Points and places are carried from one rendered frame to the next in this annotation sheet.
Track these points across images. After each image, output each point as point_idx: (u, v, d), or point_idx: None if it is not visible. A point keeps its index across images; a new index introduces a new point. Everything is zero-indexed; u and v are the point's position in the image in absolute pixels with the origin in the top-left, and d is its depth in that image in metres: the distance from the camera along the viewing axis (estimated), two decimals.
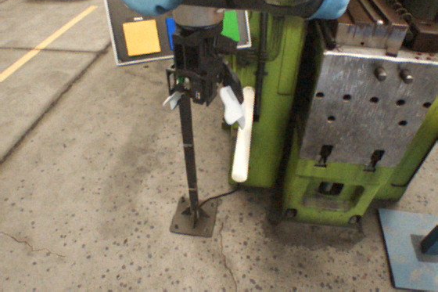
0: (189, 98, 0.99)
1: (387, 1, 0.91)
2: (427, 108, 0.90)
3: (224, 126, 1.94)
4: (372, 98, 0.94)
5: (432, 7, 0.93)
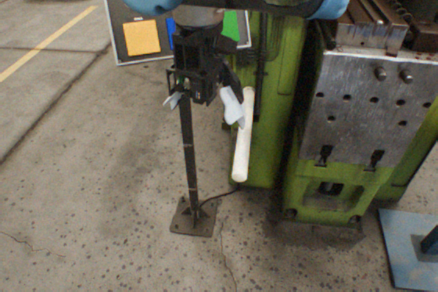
0: (189, 98, 0.99)
1: (387, 1, 0.91)
2: (427, 108, 0.90)
3: (224, 126, 1.94)
4: (372, 98, 0.94)
5: (432, 7, 0.93)
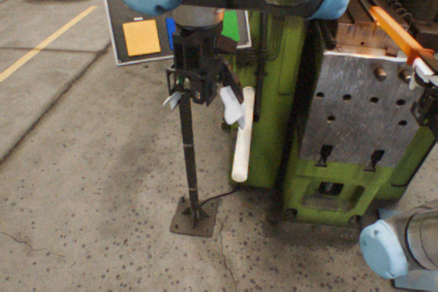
0: (189, 98, 0.99)
1: (387, 1, 0.91)
2: None
3: (224, 126, 1.94)
4: (372, 98, 0.94)
5: (432, 7, 0.93)
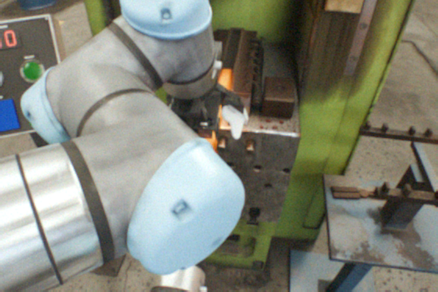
0: None
1: (248, 59, 0.90)
2: (288, 173, 0.89)
3: None
4: None
5: (302, 62, 0.92)
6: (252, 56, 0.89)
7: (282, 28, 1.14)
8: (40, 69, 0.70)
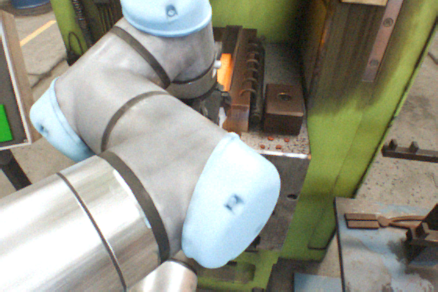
0: (23, 177, 0.83)
1: (245, 63, 0.75)
2: (294, 200, 0.74)
3: None
4: None
5: (311, 66, 0.77)
6: (251, 59, 0.74)
7: (285, 26, 0.99)
8: None
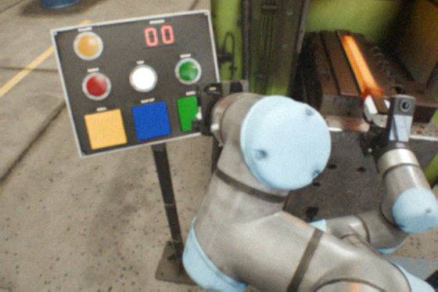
0: (167, 164, 0.94)
1: (378, 63, 0.86)
2: None
3: None
4: None
5: (425, 66, 0.89)
6: (382, 60, 0.85)
7: (382, 30, 1.10)
8: (196, 69, 0.66)
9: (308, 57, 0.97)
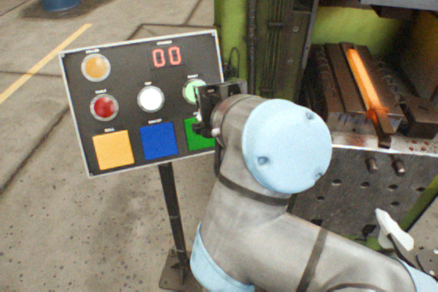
0: (173, 178, 0.95)
1: (382, 78, 0.87)
2: (421, 192, 0.86)
3: None
4: None
5: (429, 81, 0.89)
6: (387, 75, 0.86)
7: (386, 42, 1.11)
8: None
9: (313, 71, 0.97)
